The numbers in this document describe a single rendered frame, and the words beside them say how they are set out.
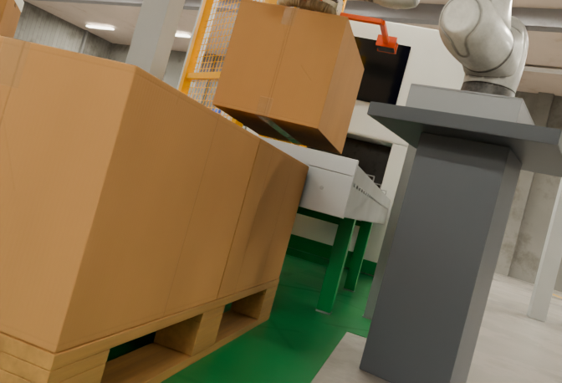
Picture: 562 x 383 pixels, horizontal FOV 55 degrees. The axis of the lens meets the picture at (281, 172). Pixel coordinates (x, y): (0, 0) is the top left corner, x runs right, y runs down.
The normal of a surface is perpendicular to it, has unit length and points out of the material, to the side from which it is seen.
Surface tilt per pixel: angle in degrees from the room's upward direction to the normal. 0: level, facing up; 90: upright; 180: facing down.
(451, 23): 93
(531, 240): 90
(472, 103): 90
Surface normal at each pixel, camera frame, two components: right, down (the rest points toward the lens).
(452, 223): -0.51, -0.17
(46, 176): -0.25, -0.11
